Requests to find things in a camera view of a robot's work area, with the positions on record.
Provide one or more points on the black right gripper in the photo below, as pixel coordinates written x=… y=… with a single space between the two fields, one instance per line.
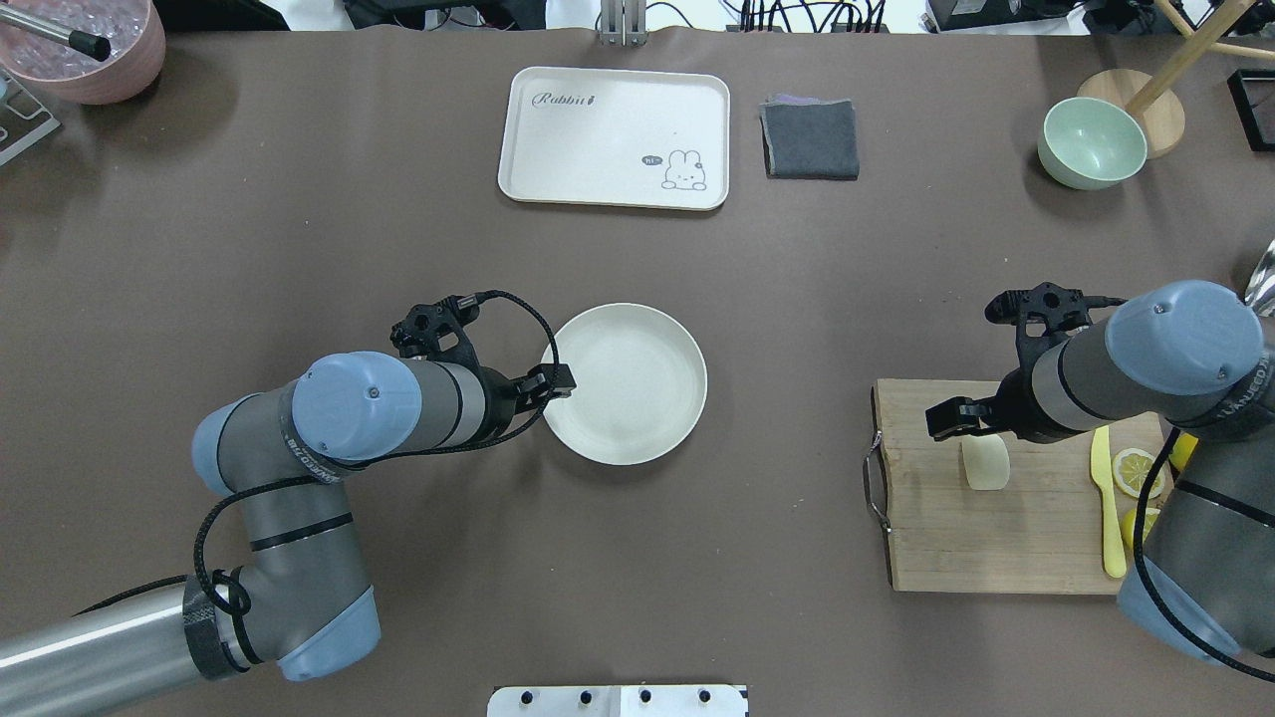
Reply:
x=1013 y=409

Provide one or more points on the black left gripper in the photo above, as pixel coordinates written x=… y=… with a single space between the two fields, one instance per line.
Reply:
x=501 y=401

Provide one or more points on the white bun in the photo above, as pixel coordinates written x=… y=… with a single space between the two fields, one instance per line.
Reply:
x=985 y=462

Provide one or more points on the cream round plate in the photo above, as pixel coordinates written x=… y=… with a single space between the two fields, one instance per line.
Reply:
x=641 y=384

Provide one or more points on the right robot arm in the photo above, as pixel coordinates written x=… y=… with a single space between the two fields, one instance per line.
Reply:
x=1193 y=353

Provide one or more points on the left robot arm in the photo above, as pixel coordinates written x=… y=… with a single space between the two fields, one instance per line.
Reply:
x=277 y=571

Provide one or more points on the cream rabbit tray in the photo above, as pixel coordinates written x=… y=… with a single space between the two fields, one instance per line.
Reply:
x=620 y=138

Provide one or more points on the black glass tray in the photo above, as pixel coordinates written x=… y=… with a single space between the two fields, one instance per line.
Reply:
x=1252 y=92

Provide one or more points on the wooden cutting board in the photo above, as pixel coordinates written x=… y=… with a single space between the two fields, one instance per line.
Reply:
x=1041 y=534

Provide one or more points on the lemon half left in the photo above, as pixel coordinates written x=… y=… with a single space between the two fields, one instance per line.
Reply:
x=1131 y=469

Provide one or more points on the yellow plastic knife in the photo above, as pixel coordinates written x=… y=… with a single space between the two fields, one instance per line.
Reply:
x=1113 y=551

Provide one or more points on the yellow lemon outer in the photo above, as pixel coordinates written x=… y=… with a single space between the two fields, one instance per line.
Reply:
x=1181 y=451

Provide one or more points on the mint green bowl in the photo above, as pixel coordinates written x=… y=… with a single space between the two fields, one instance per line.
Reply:
x=1090 y=144

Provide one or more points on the grey folded cloth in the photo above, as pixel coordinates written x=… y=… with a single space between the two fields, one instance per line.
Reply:
x=810 y=139

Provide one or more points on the metal scoop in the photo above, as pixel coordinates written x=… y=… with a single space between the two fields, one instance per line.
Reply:
x=1259 y=292

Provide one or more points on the wooden cup tree stand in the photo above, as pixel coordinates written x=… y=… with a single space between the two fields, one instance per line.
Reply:
x=1150 y=99

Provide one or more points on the pink bowl of ice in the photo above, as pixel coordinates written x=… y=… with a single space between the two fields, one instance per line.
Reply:
x=133 y=29

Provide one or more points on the metal muddler black tip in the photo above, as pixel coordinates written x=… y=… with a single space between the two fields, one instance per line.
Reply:
x=95 y=47

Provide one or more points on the white cup rack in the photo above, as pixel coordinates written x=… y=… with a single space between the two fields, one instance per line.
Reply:
x=24 y=119

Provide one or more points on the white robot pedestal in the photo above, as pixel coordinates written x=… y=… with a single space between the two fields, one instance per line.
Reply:
x=620 y=700

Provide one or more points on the aluminium frame post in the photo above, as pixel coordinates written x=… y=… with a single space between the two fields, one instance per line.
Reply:
x=622 y=23

